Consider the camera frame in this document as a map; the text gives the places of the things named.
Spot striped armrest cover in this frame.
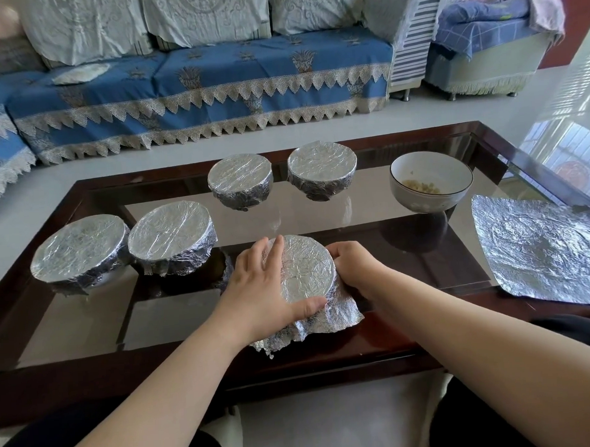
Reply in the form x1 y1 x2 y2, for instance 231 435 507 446
385 0 458 88

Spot pink cloth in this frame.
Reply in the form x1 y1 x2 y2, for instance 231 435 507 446
527 0 568 50

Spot blue covered armchair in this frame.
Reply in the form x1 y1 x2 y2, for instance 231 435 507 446
419 0 569 102

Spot crumpled aluminium foil sheet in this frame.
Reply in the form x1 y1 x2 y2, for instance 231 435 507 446
471 189 590 312

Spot blue covered sofa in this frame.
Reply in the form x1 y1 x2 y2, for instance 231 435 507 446
0 0 463 215

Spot person's left hand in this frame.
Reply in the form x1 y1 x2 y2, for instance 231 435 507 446
216 234 329 348

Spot foil-covered bowl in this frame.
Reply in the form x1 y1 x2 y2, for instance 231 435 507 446
28 213 133 291
286 139 360 202
206 153 275 211
125 200 219 278
246 232 367 356

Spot white ceramic bowl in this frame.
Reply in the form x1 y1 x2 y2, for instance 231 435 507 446
388 149 475 214

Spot white lace doily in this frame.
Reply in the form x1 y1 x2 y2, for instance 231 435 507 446
51 62 112 86

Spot dark wood glass coffee table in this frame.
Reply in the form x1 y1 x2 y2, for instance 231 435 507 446
0 116 590 429

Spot white lace back cushion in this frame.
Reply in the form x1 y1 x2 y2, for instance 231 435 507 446
141 0 272 50
269 0 370 37
18 0 153 69

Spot yellowish food bits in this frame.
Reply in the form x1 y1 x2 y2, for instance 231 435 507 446
403 176 443 196

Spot person's left forearm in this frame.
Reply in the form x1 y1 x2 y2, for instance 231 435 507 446
44 308 259 447

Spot person's right forearm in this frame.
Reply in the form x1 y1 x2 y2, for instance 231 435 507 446
361 262 590 447

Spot person's right hand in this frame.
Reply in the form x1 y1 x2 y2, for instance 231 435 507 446
324 239 400 305

